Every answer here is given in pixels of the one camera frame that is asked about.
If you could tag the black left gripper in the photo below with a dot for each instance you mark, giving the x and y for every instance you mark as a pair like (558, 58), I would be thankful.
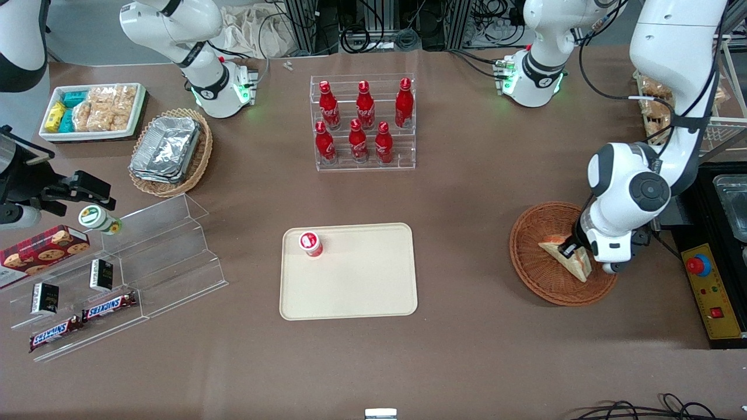
(567, 251)

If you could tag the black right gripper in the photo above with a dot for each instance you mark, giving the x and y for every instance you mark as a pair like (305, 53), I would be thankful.
(26, 178)

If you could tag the triangle sandwich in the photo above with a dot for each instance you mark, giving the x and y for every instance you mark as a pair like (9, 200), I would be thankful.
(578, 268)

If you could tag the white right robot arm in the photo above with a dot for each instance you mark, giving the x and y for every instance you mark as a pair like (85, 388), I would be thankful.
(175, 23)

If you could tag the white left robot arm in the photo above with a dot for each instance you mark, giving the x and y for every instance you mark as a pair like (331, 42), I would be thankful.
(630, 192)

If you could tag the round brown wicker basket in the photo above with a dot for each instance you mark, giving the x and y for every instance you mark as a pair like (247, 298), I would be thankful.
(531, 262)

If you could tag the aluminium foil tray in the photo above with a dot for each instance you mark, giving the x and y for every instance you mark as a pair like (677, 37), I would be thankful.
(153, 177)
(166, 146)

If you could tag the white rectangular snack tray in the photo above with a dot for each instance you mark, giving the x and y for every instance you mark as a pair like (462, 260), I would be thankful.
(48, 135)

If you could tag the oval light wicker basket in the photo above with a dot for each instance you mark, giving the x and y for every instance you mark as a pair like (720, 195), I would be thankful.
(201, 157)

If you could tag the beige plastic tray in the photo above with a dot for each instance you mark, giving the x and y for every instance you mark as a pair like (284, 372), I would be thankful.
(356, 280)

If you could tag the green lid white cup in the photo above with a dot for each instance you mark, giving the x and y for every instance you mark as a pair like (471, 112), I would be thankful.
(96, 219)

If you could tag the clear rice cracker pack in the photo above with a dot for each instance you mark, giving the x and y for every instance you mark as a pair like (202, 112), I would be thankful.
(656, 129)
(121, 118)
(100, 118)
(83, 118)
(653, 109)
(653, 87)
(125, 96)
(102, 95)

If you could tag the teal snack pack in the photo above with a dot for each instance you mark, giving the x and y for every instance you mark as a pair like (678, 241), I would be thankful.
(74, 98)
(67, 121)

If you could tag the red tartan cookie box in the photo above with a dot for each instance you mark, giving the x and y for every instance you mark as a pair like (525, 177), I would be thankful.
(41, 251)

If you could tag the small black chocolate box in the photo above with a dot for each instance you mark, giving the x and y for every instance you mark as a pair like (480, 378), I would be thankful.
(101, 275)
(45, 298)

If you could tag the yellow snack pack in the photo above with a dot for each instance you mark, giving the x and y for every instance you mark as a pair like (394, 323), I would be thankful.
(55, 116)

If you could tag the clear acrylic stepped shelf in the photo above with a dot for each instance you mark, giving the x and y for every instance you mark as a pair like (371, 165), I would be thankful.
(70, 335)
(175, 262)

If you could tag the snickers chocolate bar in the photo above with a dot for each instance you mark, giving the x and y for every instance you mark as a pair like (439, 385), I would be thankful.
(55, 333)
(110, 307)

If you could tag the red emergency stop button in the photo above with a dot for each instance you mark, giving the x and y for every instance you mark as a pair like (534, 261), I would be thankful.
(698, 265)

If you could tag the black yellow control box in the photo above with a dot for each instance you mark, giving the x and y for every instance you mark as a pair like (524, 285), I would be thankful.
(715, 291)

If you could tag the clear acrylic bottle rack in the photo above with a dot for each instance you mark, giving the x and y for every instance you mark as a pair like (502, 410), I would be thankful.
(402, 157)

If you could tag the red cola bottle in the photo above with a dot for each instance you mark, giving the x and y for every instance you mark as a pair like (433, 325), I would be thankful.
(358, 143)
(324, 144)
(330, 108)
(383, 146)
(404, 105)
(365, 108)

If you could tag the red lid yogurt cup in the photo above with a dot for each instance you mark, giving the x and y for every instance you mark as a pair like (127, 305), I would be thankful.
(310, 243)

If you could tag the beige cloth bag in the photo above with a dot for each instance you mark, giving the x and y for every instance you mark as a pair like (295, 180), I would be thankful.
(251, 32)

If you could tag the white flat bracket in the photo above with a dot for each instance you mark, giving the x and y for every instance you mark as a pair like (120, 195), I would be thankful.
(380, 414)

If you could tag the aluminium frame rack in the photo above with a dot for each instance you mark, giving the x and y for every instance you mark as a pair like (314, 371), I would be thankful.
(373, 23)

